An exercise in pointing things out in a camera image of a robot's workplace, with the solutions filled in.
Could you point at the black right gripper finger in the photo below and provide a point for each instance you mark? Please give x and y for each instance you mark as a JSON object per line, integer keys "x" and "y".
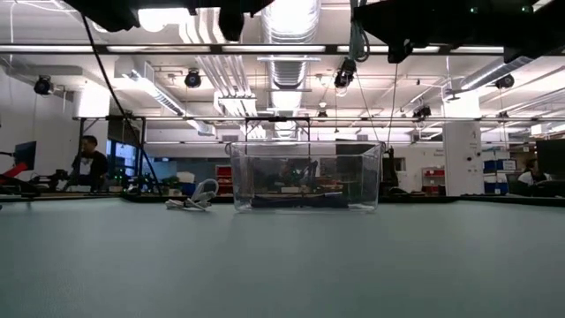
{"x": 375, "y": 20}

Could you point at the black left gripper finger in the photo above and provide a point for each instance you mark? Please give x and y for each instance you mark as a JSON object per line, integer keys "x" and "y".
{"x": 231, "y": 24}

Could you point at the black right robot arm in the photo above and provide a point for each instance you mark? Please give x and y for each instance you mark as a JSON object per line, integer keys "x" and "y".
{"x": 534, "y": 26}

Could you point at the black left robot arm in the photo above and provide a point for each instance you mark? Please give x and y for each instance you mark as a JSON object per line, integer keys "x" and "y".
{"x": 123, "y": 11}

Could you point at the black ceiling spotlight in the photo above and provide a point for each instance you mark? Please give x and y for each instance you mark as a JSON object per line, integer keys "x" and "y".
{"x": 504, "y": 81}
{"x": 193, "y": 80}
{"x": 42, "y": 85}
{"x": 422, "y": 112}

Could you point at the white square column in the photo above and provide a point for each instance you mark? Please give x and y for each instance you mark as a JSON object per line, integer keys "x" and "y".
{"x": 462, "y": 150}

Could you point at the clear plastic bin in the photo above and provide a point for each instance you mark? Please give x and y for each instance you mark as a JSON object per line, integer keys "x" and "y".
{"x": 373, "y": 152}

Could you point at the red storage bin shelf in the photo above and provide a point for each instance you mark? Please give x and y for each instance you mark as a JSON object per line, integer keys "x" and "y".
{"x": 223, "y": 179}

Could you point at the grey shelf with red bins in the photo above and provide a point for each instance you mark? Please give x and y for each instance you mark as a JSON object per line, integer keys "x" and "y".
{"x": 433, "y": 181}

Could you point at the blue storage bin stack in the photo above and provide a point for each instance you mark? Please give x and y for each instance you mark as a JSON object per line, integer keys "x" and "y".
{"x": 499, "y": 176}

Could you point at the large dark monitor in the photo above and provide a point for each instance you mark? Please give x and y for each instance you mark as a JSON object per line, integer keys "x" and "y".
{"x": 552, "y": 156}

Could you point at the person at desk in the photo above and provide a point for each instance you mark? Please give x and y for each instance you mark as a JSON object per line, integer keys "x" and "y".
{"x": 532, "y": 176}

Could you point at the person in black shirt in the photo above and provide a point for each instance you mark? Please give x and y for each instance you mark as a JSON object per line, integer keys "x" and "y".
{"x": 90, "y": 165}

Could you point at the small dark monitor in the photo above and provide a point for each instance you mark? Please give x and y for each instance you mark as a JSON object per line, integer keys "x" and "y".
{"x": 25, "y": 155}

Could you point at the red machine part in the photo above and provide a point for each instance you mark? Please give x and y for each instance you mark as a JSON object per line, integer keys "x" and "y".
{"x": 15, "y": 171}

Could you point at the black rig frame crossbar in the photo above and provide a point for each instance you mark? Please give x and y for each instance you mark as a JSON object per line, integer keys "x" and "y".
{"x": 176, "y": 49}

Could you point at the black hanging overhead camera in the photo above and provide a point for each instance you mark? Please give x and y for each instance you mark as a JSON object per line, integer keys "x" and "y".
{"x": 344, "y": 73}

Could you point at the silver spiral air duct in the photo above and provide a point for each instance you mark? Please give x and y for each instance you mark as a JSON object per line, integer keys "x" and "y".
{"x": 287, "y": 73}

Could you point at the small black background frame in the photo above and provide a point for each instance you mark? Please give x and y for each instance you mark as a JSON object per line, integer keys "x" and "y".
{"x": 277, "y": 119}

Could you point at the black background station frame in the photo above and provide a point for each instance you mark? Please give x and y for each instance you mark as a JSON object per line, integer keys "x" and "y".
{"x": 142, "y": 132}

